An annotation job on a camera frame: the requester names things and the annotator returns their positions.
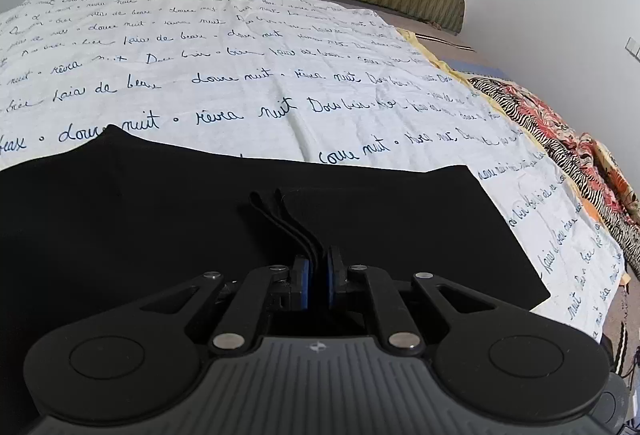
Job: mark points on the white script-print bedsheet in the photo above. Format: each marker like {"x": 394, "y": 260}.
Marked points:
{"x": 302, "y": 80}

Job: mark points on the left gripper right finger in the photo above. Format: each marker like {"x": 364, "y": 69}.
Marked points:
{"x": 364, "y": 301}

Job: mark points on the floral colourful blanket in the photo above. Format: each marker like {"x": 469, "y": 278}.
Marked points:
{"x": 585, "y": 159}

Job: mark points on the black pants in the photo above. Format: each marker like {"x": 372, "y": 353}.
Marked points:
{"x": 120, "y": 218}

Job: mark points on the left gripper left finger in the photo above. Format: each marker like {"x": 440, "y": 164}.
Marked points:
{"x": 267, "y": 294}

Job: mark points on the white wall switch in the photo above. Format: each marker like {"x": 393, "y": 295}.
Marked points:
{"x": 633, "y": 47}

